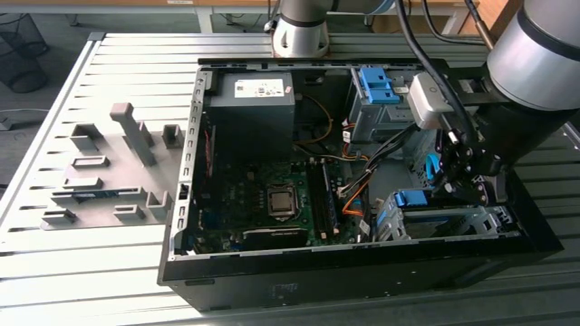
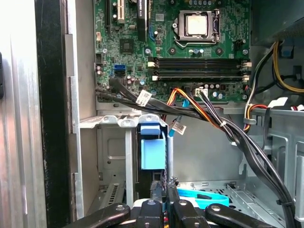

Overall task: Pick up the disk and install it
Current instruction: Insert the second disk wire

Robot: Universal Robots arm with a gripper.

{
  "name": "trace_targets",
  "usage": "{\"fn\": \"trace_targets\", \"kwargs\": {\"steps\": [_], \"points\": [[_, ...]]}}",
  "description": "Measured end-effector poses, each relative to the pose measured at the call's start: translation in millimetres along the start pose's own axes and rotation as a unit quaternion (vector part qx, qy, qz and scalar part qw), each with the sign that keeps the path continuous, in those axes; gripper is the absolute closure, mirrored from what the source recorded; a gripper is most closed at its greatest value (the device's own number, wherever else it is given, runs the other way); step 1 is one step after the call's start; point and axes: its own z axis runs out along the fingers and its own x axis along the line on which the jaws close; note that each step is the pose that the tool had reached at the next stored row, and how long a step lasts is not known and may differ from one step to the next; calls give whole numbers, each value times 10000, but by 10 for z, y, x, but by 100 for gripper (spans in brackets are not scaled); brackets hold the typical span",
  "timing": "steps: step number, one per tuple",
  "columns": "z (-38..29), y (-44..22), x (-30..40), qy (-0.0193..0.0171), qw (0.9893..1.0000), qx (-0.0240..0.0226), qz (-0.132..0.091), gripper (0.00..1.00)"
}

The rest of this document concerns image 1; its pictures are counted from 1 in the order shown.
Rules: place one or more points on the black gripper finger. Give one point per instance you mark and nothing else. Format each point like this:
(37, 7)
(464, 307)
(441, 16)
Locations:
(487, 192)
(455, 173)

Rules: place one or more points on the hard disk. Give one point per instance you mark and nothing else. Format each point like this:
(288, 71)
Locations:
(412, 198)

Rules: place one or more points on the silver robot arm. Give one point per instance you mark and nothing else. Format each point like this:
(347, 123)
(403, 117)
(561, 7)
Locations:
(535, 61)

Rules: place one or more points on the grey metal disk bay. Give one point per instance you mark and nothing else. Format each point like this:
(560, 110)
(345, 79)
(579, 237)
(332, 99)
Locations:
(393, 227)

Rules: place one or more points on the grey optical drive cage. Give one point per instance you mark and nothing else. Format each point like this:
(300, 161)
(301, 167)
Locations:
(385, 119)

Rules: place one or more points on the blue drive latch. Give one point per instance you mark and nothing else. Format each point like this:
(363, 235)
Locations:
(377, 95)

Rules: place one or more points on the black RAM slot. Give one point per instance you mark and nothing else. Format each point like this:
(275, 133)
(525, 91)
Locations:
(315, 200)

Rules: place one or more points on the wooden cabinet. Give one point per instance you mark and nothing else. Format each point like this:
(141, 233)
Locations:
(503, 10)

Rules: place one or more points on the CPU socket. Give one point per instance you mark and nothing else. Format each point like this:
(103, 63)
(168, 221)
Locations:
(280, 200)

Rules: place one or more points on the black PC case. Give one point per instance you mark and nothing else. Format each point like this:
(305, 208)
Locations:
(317, 271)

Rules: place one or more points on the black graphics card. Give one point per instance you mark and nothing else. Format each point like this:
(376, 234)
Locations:
(276, 237)

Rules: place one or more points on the green motherboard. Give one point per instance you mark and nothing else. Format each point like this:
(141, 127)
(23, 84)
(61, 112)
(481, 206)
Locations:
(247, 200)

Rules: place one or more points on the grey power supply unit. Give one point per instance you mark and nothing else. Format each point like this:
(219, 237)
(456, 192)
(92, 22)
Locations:
(253, 119)

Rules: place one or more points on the grey parts rack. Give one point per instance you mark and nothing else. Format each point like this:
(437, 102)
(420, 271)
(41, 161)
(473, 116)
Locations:
(117, 169)

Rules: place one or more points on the blue RAM stick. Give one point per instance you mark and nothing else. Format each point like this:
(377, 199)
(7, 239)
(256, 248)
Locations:
(97, 195)

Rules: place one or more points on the black mesh waste basket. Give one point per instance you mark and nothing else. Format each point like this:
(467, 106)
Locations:
(23, 68)

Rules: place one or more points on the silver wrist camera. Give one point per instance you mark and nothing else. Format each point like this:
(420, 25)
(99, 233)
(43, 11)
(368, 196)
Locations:
(428, 102)

